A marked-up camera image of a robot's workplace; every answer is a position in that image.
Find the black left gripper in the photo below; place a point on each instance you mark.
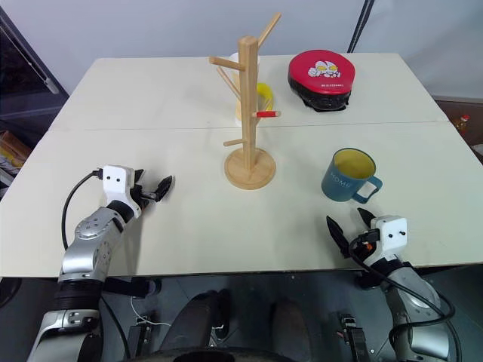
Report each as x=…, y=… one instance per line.
x=139, y=194

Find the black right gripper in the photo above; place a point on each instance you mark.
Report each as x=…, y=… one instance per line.
x=365, y=247

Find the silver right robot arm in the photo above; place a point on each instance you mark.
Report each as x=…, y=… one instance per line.
x=415, y=292

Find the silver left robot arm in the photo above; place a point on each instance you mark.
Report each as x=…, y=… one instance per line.
x=94, y=230

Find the wooden mug tree stand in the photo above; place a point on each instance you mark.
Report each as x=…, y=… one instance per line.
x=247, y=113

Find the white mug yellow handle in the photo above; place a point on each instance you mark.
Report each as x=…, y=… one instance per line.
x=234, y=64

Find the blue mug yellow inside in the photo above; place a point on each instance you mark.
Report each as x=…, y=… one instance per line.
x=339, y=181

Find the black table clamp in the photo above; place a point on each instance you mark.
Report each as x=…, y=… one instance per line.
x=128, y=287

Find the yellow cardboard box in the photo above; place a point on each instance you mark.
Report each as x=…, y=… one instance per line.
x=13, y=151

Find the yellow curved object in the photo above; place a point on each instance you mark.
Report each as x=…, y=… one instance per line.
x=267, y=93

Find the dark cabinet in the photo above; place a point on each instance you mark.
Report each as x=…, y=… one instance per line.
x=22, y=102

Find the small red yellow bottle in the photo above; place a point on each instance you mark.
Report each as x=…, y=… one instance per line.
x=463, y=122

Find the red black boxing pad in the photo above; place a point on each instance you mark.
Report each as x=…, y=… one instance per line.
x=320, y=72

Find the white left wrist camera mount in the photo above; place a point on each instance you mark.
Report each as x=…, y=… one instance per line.
x=117, y=184

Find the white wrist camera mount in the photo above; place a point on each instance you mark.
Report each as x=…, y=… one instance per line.
x=392, y=237
x=117, y=184

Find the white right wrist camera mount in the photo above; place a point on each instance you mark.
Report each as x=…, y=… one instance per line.
x=392, y=237

